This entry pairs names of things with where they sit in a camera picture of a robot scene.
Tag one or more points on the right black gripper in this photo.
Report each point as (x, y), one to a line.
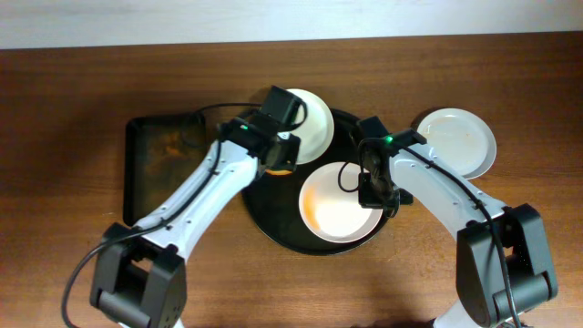
(376, 196)

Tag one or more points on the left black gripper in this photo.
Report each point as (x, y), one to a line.
(286, 151)

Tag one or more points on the orange green scrub sponge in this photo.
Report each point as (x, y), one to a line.
(281, 172)

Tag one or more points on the white plate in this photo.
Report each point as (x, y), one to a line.
(332, 214)
(316, 132)
(462, 139)

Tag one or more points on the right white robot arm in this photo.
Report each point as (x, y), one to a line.
(503, 262)

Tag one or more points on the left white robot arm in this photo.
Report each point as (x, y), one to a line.
(140, 277)

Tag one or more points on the round black tray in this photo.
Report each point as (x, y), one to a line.
(273, 201)

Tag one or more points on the rectangular black tray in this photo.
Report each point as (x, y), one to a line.
(160, 153)

